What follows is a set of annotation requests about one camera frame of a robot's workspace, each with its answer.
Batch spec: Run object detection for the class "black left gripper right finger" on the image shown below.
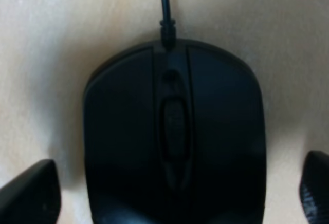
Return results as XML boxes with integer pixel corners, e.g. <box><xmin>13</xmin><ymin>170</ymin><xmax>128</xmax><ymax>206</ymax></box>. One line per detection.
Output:
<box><xmin>299</xmin><ymin>151</ymin><xmax>328</xmax><ymax>223</ymax></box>

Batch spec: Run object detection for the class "black mouse cable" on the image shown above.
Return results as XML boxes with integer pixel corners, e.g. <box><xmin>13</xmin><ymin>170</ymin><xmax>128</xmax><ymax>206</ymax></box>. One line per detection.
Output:
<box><xmin>157</xmin><ymin>0</ymin><xmax>177</xmax><ymax>49</ymax></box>

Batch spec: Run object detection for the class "beige fuzzy table cloth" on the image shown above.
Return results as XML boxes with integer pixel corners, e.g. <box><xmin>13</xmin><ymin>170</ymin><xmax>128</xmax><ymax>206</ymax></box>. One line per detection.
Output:
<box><xmin>1</xmin><ymin>0</ymin><xmax>328</xmax><ymax>223</ymax></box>

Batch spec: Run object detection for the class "black computer mouse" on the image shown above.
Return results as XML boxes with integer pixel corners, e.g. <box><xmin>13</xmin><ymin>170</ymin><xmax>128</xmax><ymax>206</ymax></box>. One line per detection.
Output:
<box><xmin>83</xmin><ymin>40</ymin><xmax>266</xmax><ymax>223</ymax></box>

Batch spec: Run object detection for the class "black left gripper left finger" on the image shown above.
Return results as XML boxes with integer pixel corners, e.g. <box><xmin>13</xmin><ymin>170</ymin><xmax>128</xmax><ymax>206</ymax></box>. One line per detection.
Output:
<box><xmin>1</xmin><ymin>159</ymin><xmax>61</xmax><ymax>223</ymax></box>

